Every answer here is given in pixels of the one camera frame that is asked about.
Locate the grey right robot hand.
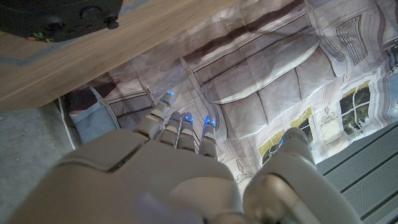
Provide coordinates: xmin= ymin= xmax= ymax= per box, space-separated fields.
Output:
xmin=6 ymin=91 xmax=363 ymax=224

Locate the black game controller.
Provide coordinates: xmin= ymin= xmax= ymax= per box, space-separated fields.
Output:
xmin=0 ymin=0 xmax=124 ymax=43

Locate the printed living room backdrop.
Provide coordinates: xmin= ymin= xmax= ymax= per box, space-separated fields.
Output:
xmin=58 ymin=0 xmax=398 ymax=187

